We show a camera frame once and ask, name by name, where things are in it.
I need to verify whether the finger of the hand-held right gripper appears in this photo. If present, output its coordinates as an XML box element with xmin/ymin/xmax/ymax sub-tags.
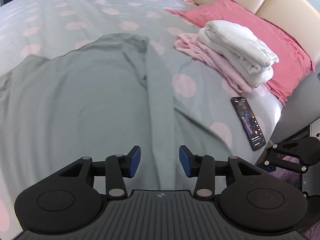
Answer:
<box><xmin>255</xmin><ymin>139</ymin><xmax>309</xmax><ymax>173</ymax></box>

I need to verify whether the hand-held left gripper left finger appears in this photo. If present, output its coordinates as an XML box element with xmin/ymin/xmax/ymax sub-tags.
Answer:
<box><xmin>59</xmin><ymin>145</ymin><xmax>142</xmax><ymax>198</ymax></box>

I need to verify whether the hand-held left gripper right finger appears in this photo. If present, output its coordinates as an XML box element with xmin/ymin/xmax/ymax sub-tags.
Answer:
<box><xmin>179</xmin><ymin>145</ymin><xmax>260</xmax><ymax>198</ymax></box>

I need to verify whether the polka-dot bed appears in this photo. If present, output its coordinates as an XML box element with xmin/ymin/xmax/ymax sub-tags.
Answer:
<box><xmin>0</xmin><ymin>0</ymin><xmax>284</xmax><ymax>240</ymax></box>

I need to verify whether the folded pink garment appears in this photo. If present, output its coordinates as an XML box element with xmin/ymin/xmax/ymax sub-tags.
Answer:
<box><xmin>173</xmin><ymin>32</ymin><xmax>253</xmax><ymax>96</ymax></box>

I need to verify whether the grey garment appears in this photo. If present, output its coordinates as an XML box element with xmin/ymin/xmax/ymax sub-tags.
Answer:
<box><xmin>0</xmin><ymin>33</ymin><xmax>234</xmax><ymax>240</ymax></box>

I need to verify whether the folded white towel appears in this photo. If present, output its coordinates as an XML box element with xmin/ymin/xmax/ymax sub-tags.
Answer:
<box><xmin>197</xmin><ymin>20</ymin><xmax>280</xmax><ymax>88</ymax></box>

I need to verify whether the dark pink pillow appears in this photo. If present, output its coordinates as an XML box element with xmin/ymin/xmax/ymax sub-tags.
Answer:
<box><xmin>164</xmin><ymin>0</ymin><xmax>315</xmax><ymax>105</ymax></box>

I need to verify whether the black smartphone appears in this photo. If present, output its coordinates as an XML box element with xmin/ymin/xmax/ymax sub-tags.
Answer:
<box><xmin>230</xmin><ymin>96</ymin><xmax>267</xmax><ymax>152</ymax></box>

